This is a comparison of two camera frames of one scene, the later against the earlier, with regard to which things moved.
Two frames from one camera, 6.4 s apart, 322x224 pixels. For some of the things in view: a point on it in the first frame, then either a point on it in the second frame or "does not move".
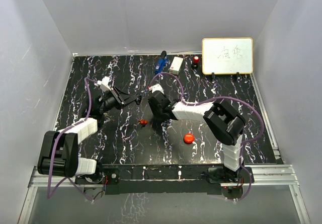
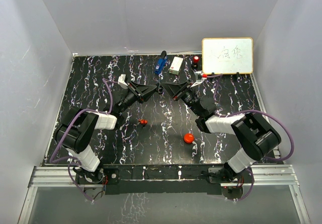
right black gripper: (157, 114) → (176, 89)
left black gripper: (122, 98) → (141, 92)
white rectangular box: (176, 65) does not move
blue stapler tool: (161, 62) does not move
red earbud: (143, 122) does not move
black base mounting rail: (164, 179) does not move
